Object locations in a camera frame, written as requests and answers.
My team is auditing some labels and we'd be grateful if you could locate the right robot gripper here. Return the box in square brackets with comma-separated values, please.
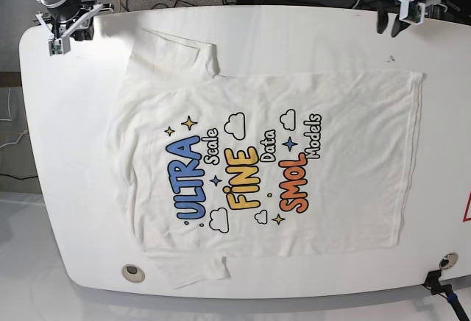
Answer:
[36, 0, 113, 41]

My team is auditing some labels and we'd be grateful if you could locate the white printed T-shirt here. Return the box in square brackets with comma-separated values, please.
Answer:
[106, 30, 423, 288]

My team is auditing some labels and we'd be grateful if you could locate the red triangle sticker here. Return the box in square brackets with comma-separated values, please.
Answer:
[463, 193, 471, 222]

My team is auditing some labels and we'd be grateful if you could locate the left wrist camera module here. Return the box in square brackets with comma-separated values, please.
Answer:
[398, 0, 426, 25]

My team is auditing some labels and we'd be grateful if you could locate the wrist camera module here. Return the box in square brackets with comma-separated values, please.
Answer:
[48, 38, 71, 56]
[398, 0, 426, 25]

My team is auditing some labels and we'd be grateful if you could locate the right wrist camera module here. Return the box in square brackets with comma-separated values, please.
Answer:
[48, 38, 71, 56]

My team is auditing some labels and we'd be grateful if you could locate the white floor cable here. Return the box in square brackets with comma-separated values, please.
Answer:
[0, 85, 13, 122]

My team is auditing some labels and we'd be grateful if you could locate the right table cable grommet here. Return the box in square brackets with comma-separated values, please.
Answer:
[439, 253, 458, 270]

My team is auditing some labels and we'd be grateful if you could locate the table cable grommet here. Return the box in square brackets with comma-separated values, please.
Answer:
[121, 264, 145, 283]
[439, 253, 458, 270]

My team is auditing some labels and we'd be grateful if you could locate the left table cable grommet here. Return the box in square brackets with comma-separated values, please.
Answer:
[121, 264, 145, 283]

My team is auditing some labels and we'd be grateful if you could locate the black clamp with cable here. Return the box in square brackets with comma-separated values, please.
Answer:
[422, 270, 470, 321]

